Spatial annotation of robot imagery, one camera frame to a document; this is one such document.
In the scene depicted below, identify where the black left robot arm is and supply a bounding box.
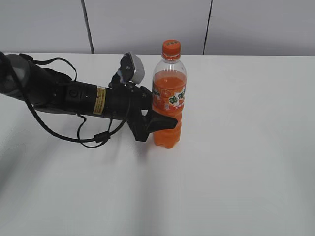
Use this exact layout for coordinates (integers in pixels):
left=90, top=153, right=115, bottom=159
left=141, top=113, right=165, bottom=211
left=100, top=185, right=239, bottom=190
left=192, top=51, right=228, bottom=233
left=0, top=53, right=178, bottom=142

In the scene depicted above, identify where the orange bottle cap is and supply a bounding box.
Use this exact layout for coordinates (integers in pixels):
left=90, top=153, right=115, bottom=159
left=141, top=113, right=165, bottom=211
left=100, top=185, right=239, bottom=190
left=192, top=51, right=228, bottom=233
left=162, top=40, right=182, bottom=57

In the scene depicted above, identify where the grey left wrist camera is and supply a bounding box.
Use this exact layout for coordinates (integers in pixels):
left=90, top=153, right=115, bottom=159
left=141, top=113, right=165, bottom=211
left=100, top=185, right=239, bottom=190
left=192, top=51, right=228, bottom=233
left=120, top=52, right=145, bottom=84

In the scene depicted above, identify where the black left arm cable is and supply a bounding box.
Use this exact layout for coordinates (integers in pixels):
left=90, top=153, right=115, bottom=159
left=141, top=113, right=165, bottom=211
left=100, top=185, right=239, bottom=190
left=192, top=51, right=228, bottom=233
left=4, top=57, right=131, bottom=148

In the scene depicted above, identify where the orange soda plastic bottle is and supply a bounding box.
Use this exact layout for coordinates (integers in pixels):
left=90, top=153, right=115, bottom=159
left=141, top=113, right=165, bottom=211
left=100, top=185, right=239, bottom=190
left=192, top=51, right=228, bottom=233
left=152, top=52, right=187, bottom=149

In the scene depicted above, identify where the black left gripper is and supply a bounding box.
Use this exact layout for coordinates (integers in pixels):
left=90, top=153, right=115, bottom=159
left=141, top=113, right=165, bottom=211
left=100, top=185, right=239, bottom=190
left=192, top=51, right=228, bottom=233
left=106, top=73, right=178, bottom=141

